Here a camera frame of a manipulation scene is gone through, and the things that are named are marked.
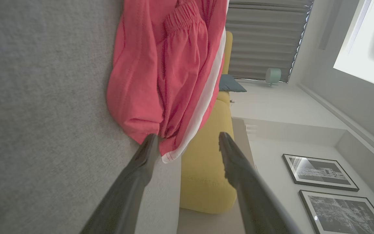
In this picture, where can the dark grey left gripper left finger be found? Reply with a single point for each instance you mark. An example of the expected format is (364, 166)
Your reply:
(131, 188)

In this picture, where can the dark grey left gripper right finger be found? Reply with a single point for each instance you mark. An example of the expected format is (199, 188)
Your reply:
(252, 195)

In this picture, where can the red shorts with white stripe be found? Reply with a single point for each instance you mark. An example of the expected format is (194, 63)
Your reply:
(141, 81)

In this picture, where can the yellow sofa cushion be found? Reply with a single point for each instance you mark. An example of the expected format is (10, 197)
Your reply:
(206, 156)

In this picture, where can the black framed monochrome picture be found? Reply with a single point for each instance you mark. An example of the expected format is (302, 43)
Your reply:
(320, 172)
(342, 214)

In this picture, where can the blue throw pillow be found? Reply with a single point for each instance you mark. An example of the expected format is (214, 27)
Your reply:
(230, 84)

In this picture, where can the grey fabric sofa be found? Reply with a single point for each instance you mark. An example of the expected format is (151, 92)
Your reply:
(44, 113)

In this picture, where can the mint green lamp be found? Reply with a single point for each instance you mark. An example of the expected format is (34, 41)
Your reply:
(273, 75)

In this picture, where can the grey pleated curtain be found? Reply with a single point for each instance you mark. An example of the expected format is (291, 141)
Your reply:
(261, 39)

